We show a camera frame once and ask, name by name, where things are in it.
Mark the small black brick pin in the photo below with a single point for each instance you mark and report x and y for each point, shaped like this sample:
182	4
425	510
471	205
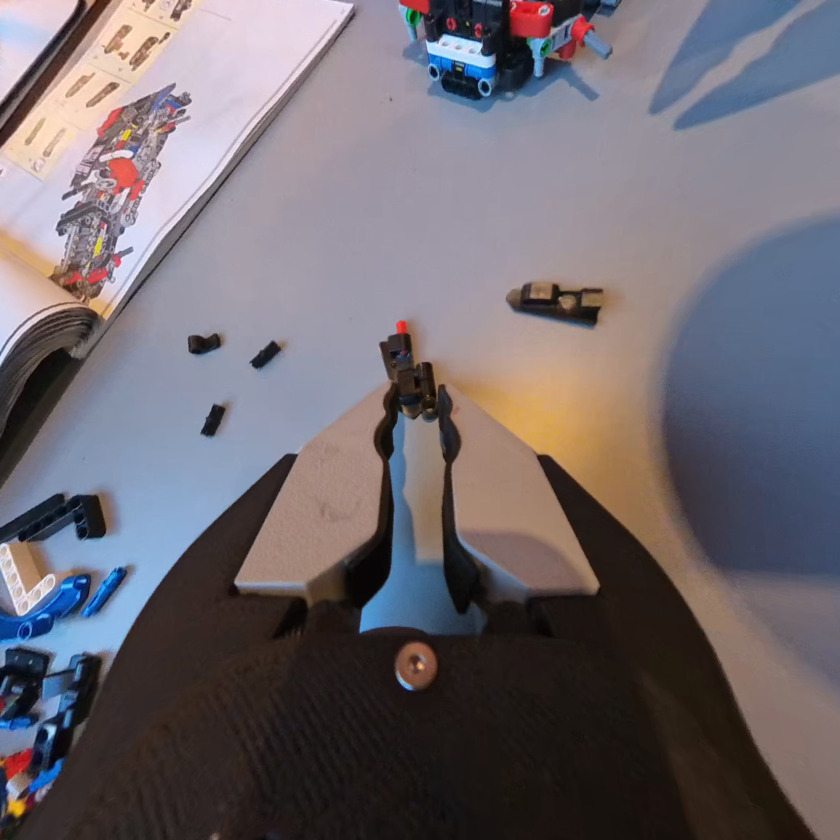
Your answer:
212	420
266	354

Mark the black angled brick beam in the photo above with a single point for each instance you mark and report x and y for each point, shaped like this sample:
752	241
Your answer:
82	515

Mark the blue thin brick rod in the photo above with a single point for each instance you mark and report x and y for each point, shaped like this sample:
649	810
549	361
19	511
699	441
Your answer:
105	590

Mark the black grey brick assembly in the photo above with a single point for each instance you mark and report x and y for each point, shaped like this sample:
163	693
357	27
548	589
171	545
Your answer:
558	308

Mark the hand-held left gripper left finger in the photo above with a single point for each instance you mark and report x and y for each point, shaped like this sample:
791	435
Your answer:
315	512

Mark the blue curved brick piece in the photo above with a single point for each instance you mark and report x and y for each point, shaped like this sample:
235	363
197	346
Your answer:
59	597

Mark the white angled brick beam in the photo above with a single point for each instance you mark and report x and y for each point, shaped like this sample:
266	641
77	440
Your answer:
19	571

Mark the black long brick beam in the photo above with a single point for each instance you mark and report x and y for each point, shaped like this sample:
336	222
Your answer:
75	682

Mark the pile of mixed brick pieces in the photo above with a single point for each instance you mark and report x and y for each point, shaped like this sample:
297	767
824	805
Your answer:
19	787

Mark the white stand base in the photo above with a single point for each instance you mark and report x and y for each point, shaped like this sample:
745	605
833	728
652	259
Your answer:
26	33

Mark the small black brick clip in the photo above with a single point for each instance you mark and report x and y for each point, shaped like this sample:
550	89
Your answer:
203	342

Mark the black brick piece red pin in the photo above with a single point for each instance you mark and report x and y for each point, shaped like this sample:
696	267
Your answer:
403	371

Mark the open instruction booklet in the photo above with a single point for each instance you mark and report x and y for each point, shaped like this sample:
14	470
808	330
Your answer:
216	131

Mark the brick-built toy car model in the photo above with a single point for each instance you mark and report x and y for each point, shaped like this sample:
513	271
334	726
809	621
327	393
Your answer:
472	59

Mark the black brick frame piece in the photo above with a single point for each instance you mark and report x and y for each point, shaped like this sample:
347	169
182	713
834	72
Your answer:
23	669

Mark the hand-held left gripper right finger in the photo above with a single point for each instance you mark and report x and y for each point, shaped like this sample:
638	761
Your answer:
512	518

